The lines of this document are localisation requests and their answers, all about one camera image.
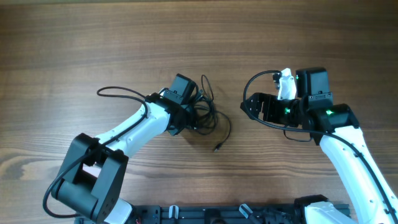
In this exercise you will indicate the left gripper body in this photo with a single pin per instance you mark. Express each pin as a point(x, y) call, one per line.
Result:
point(189, 112)

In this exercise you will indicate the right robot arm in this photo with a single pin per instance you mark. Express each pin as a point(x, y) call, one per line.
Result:
point(303, 103)

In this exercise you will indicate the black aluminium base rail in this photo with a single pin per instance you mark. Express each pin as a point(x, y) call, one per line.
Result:
point(269, 214)

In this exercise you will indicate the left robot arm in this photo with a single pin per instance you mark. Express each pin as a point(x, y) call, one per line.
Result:
point(91, 176)

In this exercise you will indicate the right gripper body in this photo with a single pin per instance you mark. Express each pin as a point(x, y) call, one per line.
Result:
point(277, 111)

